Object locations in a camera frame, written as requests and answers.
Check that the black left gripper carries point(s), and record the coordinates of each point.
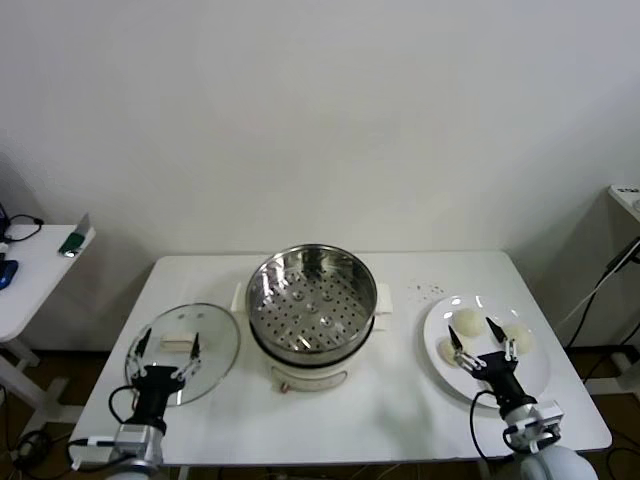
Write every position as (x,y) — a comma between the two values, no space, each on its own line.
(155,382)

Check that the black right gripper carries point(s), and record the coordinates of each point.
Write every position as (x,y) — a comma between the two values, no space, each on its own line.
(502,377)

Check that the white steamed baozi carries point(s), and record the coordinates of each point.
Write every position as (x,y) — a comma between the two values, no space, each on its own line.
(470,320)
(524,340)
(445,351)

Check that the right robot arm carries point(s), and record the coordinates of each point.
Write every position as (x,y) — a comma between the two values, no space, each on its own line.
(555,462)

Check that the steel perforated steamer basket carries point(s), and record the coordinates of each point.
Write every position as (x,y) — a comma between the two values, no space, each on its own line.
(260,292)

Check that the large white plate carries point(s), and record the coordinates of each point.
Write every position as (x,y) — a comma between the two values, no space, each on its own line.
(532,372)

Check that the dark crumbs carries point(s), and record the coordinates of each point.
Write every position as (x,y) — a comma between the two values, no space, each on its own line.
(425,290)

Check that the white stand base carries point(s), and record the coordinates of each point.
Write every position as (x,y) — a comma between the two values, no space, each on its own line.
(625,362)

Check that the white electric cooker base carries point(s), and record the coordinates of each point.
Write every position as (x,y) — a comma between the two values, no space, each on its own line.
(305,377)

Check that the green and white small device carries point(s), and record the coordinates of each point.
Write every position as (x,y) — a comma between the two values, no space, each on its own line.
(72,242)

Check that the white side table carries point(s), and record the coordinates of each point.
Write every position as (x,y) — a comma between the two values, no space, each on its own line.
(35,280)

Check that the blue object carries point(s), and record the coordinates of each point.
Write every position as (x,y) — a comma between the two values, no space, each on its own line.
(6,272)

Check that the white cabinet with label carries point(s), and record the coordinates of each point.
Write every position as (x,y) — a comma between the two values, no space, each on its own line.
(627,200)

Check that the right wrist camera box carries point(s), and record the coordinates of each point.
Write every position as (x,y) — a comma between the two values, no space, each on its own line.
(549,412)

